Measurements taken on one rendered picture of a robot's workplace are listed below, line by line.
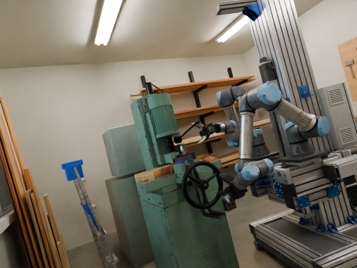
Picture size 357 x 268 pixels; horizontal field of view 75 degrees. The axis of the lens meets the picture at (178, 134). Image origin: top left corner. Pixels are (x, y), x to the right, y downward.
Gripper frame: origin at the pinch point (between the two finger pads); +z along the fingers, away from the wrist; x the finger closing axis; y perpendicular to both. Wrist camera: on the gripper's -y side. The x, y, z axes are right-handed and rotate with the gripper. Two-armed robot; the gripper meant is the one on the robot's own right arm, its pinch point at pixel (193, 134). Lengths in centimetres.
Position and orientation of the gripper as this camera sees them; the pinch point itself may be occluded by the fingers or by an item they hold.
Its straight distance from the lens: 165.6
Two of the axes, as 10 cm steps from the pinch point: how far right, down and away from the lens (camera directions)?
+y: 3.8, -3.0, -8.8
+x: 3.0, 9.4, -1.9
